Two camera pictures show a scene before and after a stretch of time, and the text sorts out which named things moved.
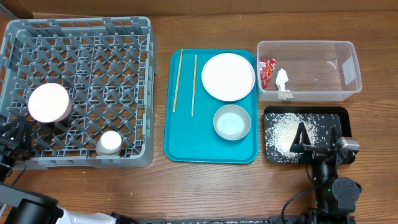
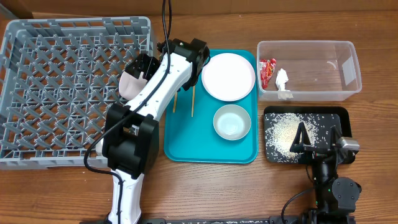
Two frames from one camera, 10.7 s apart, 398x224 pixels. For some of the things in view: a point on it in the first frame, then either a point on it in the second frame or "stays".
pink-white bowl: x=50 y=102 -> x=129 y=86
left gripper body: x=8 y=155 -> x=153 y=65
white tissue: x=281 y=79 stays
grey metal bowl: x=231 y=122 stays
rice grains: x=280 y=130 stays
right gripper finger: x=301 y=139 stays
